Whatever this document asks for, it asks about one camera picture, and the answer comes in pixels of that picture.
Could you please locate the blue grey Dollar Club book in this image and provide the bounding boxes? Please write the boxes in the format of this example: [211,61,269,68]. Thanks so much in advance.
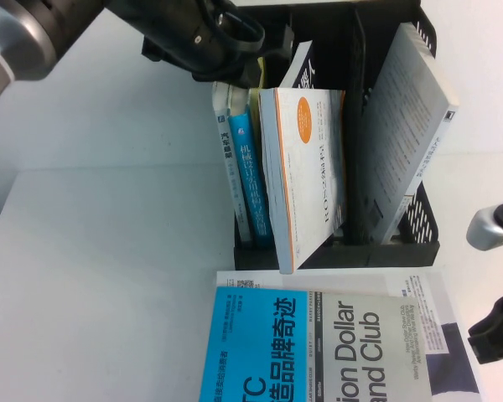
[198,286,428,402]

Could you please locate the black plastic book stand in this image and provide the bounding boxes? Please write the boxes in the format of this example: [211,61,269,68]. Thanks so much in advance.
[225,0,440,271]

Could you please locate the blue spine yellow cover book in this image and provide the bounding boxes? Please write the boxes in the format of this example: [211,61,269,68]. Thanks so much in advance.
[227,57,277,249]

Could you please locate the white spine book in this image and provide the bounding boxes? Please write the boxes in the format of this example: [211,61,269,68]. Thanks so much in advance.
[211,80,252,244]

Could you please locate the grey cover leaning book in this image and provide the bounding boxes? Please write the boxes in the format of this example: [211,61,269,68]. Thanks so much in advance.
[357,23,460,245]

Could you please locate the dark spine robotics book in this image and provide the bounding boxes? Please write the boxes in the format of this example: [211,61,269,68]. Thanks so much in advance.
[279,40,319,91]

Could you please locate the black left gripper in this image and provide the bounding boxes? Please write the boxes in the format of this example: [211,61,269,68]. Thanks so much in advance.
[190,23,297,90]

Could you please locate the white orange ROS2 book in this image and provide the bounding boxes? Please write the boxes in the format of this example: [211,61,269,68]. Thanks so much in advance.
[257,86,348,276]

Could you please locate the white book with navy patch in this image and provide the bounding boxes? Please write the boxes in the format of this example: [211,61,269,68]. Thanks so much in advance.
[215,269,487,402]

